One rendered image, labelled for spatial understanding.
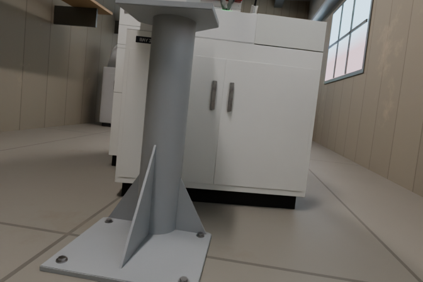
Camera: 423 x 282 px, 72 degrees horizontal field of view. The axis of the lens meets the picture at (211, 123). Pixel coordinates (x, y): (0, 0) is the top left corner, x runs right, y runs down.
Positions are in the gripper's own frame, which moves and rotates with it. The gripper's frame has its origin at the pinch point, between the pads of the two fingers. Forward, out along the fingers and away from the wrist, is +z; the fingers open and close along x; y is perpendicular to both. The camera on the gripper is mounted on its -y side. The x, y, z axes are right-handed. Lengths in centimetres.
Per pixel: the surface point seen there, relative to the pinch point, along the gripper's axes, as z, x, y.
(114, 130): 72, 63, 58
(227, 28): 9.9, -1.2, -4.0
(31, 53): 11, 196, 199
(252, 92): 38.9, -16.5, -4.3
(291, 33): 8.5, -32.9, -4.0
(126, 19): -4, 61, 58
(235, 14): 3.0, -4.2, -4.0
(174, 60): 33, 20, -43
